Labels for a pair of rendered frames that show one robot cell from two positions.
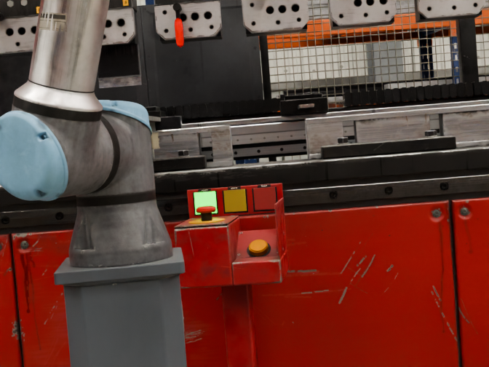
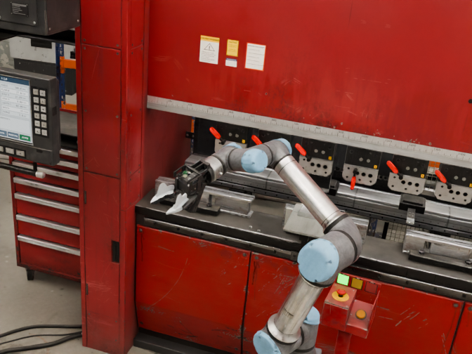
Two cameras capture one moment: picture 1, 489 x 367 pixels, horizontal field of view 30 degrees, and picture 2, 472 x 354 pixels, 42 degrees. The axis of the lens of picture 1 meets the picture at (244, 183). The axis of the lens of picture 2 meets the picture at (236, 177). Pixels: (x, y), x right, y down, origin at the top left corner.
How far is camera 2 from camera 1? 1.43 m
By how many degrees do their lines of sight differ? 25
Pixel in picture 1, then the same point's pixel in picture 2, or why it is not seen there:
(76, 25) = (296, 318)
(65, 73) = (288, 330)
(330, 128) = (417, 241)
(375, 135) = (440, 251)
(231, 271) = (345, 326)
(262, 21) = (397, 186)
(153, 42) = not seen: hidden behind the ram
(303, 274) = (382, 309)
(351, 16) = (445, 197)
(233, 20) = not seen: hidden behind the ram
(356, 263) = (409, 313)
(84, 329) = not seen: outside the picture
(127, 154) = (307, 339)
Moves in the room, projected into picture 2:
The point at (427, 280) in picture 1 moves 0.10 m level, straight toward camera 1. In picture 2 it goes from (441, 330) to (437, 343)
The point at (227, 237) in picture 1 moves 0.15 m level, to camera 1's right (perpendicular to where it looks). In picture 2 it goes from (346, 313) to (383, 322)
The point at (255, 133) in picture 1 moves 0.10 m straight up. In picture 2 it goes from (383, 209) to (386, 191)
